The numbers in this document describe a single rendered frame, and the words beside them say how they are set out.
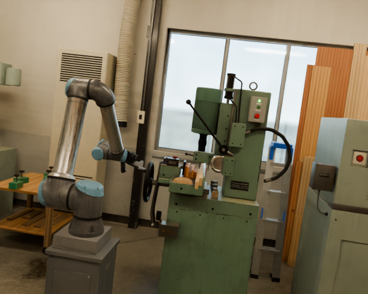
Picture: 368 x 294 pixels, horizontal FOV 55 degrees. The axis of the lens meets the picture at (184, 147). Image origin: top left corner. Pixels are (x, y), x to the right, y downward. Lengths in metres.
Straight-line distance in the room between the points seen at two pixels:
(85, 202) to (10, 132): 2.61
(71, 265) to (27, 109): 2.61
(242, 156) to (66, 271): 1.25
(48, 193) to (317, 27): 2.95
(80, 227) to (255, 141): 1.19
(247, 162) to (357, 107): 1.70
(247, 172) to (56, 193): 1.18
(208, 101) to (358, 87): 1.85
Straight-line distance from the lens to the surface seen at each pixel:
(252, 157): 2.37
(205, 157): 2.43
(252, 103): 2.29
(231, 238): 2.37
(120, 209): 4.03
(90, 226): 1.98
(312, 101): 3.67
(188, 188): 2.16
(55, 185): 2.01
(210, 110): 2.36
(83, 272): 2.00
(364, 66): 3.89
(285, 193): 3.13
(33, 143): 4.31
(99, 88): 2.06
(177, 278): 2.48
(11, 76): 3.92
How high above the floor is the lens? 1.36
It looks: 6 degrees down
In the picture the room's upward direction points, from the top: 7 degrees clockwise
